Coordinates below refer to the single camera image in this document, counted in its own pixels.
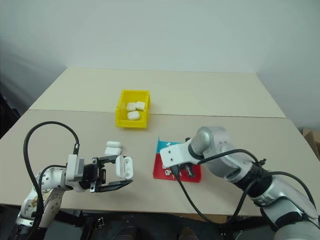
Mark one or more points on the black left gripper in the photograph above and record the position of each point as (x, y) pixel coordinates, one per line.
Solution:
(91, 173)

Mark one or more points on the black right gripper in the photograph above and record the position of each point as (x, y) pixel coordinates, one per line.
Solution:
(183, 167)

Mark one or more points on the white earbud case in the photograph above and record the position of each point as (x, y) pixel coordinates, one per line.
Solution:
(140, 105)
(131, 106)
(133, 115)
(122, 167)
(112, 151)
(113, 144)

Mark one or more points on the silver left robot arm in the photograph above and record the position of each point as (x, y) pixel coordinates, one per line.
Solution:
(53, 176)

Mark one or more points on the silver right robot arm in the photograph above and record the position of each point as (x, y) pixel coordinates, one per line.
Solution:
(275, 190)

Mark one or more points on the closed white earbud case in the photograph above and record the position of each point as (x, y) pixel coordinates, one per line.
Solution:
(112, 151)
(133, 115)
(131, 106)
(140, 105)
(113, 144)

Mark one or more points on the yellow plastic bin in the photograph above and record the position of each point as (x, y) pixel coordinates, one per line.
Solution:
(120, 120)

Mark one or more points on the red and blue tray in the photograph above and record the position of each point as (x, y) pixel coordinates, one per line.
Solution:
(160, 172)

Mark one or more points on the brown cardboard box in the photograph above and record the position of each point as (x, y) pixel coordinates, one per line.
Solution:
(312, 140)

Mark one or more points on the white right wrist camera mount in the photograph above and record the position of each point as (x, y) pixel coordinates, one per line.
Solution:
(175, 155)

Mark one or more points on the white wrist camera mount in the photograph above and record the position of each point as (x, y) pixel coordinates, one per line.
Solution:
(72, 168)
(175, 155)

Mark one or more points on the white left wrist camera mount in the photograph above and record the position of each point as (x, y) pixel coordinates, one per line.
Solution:
(72, 168)

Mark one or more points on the black table frame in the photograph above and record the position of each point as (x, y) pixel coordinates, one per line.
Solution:
(155, 222)

